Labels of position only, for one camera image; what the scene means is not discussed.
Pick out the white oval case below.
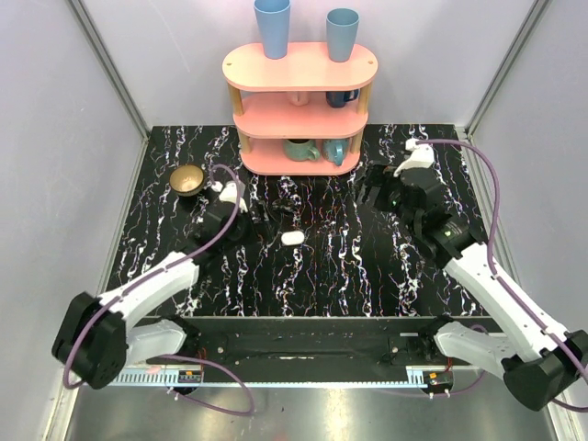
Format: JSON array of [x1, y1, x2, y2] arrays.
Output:
[[280, 231, 305, 246]]

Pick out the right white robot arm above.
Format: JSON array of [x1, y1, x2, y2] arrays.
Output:
[[356, 164, 587, 411]]

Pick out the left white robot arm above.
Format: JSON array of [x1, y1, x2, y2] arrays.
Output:
[[51, 201, 277, 390]]

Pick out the light blue ceramic mug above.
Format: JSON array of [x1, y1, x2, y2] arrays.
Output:
[[322, 139, 348, 166]]

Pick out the green ceramic mug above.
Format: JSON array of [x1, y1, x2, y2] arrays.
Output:
[[283, 139, 321, 162]]

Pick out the dark blue mug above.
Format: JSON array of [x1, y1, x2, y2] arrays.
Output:
[[325, 89, 360, 108]]

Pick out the pink three-tier wooden shelf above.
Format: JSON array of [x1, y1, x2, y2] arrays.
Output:
[[222, 41, 379, 175]]

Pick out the pink mug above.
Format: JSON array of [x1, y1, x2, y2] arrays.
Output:
[[287, 91, 310, 107]]

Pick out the right light blue tumbler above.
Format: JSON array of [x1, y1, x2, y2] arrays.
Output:
[[326, 8, 359, 62]]

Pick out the light blue tumbler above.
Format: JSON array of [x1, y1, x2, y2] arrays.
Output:
[[326, 8, 359, 62], [254, 0, 290, 60]]

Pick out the left light blue tumbler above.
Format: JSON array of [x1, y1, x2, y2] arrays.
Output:
[[254, 0, 290, 60]]

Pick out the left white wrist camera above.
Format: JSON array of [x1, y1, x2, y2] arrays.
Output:
[[211, 180, 248, 213]]

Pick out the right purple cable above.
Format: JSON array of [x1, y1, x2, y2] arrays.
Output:
[[380, 139, 588, 412]]

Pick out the purple cable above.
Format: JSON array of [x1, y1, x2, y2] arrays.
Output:
[[380, 139, 588, 412], [62, 164, 256, 417]]

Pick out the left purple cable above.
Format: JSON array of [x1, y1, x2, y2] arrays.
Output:
[[62, 164, 256, 417]]

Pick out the black mounting base plate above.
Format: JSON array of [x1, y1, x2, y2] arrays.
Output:
[[146, 314, 474, 369]]

